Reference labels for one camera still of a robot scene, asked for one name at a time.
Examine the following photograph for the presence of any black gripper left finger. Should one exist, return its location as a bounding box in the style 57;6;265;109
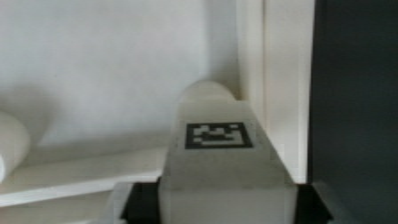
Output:
103;182;162;224

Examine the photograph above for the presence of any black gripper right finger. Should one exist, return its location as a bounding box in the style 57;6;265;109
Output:
291;181;357;224

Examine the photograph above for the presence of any white square tabletop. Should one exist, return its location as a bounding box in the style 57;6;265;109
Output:
0;0;314;224

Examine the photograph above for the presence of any white table leg with tag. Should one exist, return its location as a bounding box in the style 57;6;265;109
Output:
0;111;30;183

